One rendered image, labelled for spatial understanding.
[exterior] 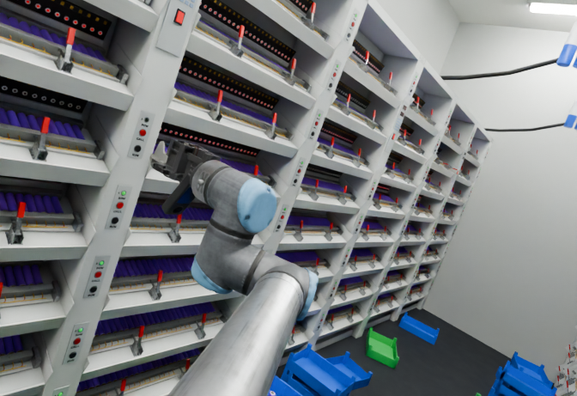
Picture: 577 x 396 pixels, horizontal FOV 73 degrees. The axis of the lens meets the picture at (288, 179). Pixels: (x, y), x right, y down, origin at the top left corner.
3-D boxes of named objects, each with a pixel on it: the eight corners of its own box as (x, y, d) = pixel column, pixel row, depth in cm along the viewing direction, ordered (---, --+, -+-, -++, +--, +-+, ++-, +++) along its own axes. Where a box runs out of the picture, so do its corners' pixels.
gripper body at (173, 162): (196, 144, 91) (228, 160, 83) (184, 179, 91) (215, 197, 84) (168, 137, 84) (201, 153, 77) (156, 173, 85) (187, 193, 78)
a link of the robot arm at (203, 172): (230, 209, 82) (194, 205, 74) (215, 200, 85) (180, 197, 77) (244, 169, 81) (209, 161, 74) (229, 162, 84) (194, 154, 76)
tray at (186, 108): (292, 158, 151) (312, 130, 147) (159, 120, 103) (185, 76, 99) (264, 128, 162) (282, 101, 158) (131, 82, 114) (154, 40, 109)
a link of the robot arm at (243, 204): (236, 235, 67) (258, 182, 67) (194, 208, 75) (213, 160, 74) (269, 239, 75) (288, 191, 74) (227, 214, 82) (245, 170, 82)
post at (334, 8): (221, 399, 170) (370, -7, 150) (204, 407, 163) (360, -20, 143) (194, 371, 182) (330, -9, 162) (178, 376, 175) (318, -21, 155)
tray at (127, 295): (242, 295, 158) (260, 272, 154) (95, 321, 110) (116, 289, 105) (218, 258, 168) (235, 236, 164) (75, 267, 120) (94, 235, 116)
